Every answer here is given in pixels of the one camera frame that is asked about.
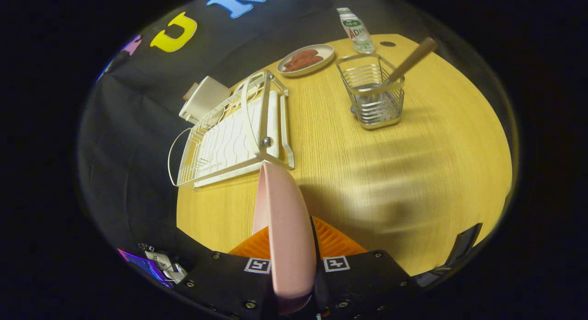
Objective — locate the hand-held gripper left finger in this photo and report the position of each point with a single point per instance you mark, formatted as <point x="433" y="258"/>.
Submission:
<point x="229" y="283"/>

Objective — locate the pink plate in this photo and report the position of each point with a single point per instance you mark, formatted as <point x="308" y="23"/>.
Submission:
<point x="287" y="237"/>

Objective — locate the brown toast slice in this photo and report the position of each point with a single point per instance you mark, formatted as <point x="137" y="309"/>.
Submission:
<point x="189" y="91"/>

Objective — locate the red sausage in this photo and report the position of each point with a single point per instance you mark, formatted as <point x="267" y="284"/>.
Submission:
<point x="305" y="64"/>
<point x="301" y="57"/>

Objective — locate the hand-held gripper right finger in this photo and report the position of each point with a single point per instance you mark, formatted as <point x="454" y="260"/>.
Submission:
<point x="358" y="283"/>

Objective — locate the white toaster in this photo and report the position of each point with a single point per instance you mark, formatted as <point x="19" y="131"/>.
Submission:
<point x="206" y="99"/>

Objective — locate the purple object with white tags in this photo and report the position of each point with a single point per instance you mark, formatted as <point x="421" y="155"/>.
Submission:
<point x="144" y="265"/>

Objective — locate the white oval dish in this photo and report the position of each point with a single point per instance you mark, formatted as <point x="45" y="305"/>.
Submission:
<point x="324" y="51"/>

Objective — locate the white drink bottle green label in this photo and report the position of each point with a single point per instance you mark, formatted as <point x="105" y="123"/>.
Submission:
<point x="358" y="33"/>

